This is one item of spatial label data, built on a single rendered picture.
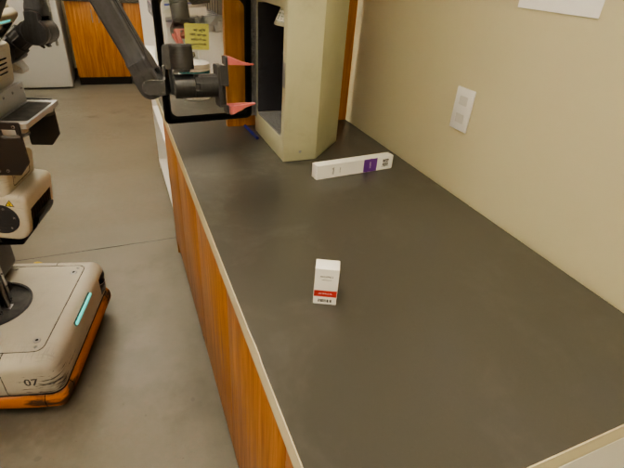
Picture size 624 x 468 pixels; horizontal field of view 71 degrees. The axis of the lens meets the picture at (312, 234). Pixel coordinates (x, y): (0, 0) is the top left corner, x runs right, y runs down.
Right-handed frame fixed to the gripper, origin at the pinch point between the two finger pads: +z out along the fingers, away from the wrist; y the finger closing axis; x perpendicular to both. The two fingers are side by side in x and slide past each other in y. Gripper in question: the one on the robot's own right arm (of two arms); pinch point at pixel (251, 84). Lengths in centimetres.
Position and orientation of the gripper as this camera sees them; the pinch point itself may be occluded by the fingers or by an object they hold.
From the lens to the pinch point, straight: 122.9
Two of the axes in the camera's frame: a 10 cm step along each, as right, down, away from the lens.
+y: 0.1, -9.1, -4.1
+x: -3.7, -3.8, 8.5
